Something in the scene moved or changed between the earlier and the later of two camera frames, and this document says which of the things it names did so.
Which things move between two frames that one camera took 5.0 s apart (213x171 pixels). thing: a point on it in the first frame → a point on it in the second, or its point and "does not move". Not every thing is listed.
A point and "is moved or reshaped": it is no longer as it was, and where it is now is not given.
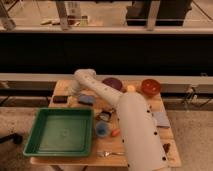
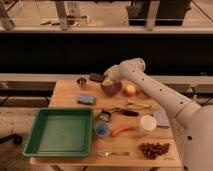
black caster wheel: x=16 y=138 does not move
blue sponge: x=86 y=99 does not move
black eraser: x=60 y=99 is moved or reshaped
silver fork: x=106 y=154 does not move
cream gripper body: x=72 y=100 → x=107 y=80
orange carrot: x=115 y=132 does not move
